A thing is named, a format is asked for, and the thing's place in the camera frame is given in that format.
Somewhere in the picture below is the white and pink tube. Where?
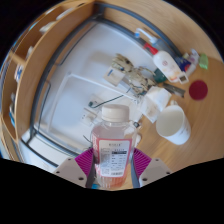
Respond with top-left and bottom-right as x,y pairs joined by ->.
186,49 -> 200,73

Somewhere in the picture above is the grey metal bed frame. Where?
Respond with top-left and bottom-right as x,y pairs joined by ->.
19,3 -> 201,168

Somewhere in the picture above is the small white digital clock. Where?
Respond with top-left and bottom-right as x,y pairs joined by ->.
177,71 -> 190,84

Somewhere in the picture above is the flat round red coaster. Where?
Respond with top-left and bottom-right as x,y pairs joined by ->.
188,79 -> 209,101

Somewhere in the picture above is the grey metal tool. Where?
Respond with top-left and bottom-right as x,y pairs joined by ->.
163,82 -> 185,98

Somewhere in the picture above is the white wall socket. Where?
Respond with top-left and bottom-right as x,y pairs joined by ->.
88,94 -> 104,109
81,108 -> 98,126

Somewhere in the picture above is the black cable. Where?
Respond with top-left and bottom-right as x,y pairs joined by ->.
88,94 -> 125,109

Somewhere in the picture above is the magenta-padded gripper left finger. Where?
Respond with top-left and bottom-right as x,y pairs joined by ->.
53,147 -> 98,189

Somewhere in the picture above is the white wall card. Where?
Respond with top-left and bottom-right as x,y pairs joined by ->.
103,66 -> 126,87

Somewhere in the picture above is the white pump bottle red nozzle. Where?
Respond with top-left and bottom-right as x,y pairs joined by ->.
143,42 -> 183,84

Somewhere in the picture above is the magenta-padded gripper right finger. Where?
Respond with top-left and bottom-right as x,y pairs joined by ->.
129,148 -> 172,188

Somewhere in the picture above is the small green translucent object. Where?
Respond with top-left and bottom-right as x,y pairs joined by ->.
198,53 -> 210,70

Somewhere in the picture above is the small dark blue bottle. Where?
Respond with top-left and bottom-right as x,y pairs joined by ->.
176,56 -> 193,72

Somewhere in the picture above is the white mug with gold print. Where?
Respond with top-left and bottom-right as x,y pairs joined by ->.
155,99 -> 192,146

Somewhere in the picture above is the dark green jar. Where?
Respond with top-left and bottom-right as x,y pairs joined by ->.
153,68 -> 168,84

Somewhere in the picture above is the clear bottle with pink drink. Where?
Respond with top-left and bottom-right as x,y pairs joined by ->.
90,104 -> 138,190

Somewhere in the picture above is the wooden shelf unit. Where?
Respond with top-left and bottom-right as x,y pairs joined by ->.
0,0 -> 96,161

